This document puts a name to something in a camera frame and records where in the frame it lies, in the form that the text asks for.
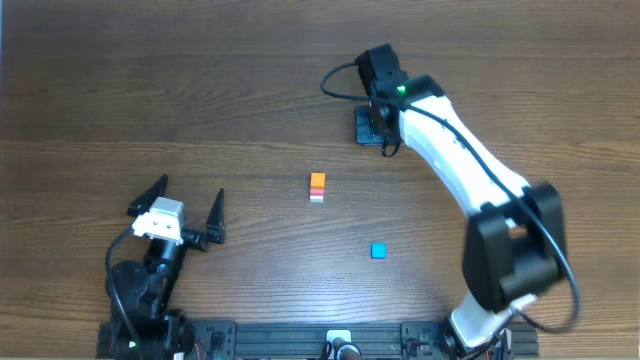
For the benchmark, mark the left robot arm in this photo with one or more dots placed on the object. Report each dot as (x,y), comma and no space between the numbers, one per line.
(127,285)

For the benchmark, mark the blue cube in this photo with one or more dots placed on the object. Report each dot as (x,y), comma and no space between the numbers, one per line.
(378,251)

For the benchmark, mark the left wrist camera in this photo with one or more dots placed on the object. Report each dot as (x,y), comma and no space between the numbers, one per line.
(160,220)

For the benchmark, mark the orange cube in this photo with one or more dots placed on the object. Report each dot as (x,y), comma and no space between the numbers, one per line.
(318,180)

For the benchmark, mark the mounting rail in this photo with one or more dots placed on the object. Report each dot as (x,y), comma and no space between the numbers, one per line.
(300,340)

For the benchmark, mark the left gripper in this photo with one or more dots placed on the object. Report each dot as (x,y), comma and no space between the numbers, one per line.
(200,239)

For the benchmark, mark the red cube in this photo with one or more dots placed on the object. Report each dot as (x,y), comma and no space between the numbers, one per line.
(317,192)

